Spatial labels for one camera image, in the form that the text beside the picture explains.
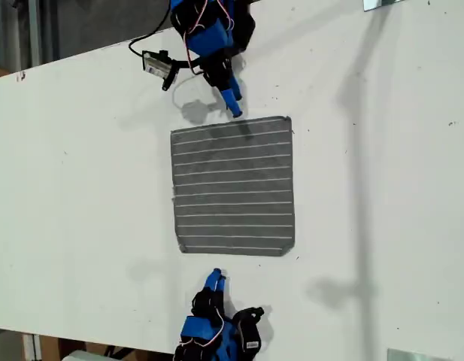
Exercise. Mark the brown cardboard box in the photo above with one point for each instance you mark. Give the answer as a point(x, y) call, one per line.
point(51, 347)

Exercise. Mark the black camera stalk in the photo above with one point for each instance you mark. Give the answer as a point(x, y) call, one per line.
point(188, 63)

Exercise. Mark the grey white-striped square towel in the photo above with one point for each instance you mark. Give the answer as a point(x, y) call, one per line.
point(231, 188)

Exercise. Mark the pale grey container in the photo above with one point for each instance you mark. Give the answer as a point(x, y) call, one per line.
point(85, 356)

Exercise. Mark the shiny steel plate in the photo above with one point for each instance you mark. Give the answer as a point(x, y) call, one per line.
point(374, 3)

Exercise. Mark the white table leg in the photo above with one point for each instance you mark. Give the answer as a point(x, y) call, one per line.
point(30, 347)

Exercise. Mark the grey metal rail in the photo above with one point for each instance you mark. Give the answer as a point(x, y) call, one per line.
point(34, 34)

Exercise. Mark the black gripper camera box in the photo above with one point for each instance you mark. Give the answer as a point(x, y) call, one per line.
point(158, 67)
point(248, 334)

